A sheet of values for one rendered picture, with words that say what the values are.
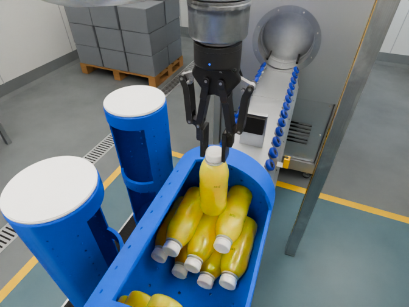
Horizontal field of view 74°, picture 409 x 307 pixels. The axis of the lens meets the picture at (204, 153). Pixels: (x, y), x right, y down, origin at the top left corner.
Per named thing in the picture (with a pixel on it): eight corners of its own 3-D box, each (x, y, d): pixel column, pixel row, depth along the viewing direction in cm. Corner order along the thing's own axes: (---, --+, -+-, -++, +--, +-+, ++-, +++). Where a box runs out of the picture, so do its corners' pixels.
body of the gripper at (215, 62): (251, 33, 43) (245, 87, 49) (200, 28, 45) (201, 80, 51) (238, 49, 38) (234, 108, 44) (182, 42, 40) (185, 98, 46)
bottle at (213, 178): (197, 198, 70) (196, 148, 59) (223, 194, 71) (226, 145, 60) (202, 219, 65) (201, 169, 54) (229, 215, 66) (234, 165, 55)
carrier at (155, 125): (141, 198, 194) (129, 234, 173) (115, 85, 137) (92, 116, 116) (181, 201, 192) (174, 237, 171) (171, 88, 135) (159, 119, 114)
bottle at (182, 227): (184, 193, 76) (156, 243, 64) (193, 181, 71) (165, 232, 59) (203, 206, 76) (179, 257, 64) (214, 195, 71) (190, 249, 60)
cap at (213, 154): (203, 152, 59) (203, 146, 57) (221, 150, 59) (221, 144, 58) (207, 164, 56) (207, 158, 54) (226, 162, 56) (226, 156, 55)
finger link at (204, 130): (203, 130, 52) (199, 129, 52) (203, 158, 56) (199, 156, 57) (209, 122, 54) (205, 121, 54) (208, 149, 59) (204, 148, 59)
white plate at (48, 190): (14, 241, 70) (16, 243, 70) (113, 186, 84) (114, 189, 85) (-12, 183, 85) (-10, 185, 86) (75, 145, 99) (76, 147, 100)
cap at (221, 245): (229, 249, 64) (227, 256, 63) (214, 243, 65) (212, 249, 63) (232, 240, 61) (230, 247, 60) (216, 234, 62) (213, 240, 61)
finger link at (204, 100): (210, 80, 44) (202, 77, 44) (198, 131, 52) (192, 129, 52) (218, 70, 47) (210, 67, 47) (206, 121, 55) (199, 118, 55)
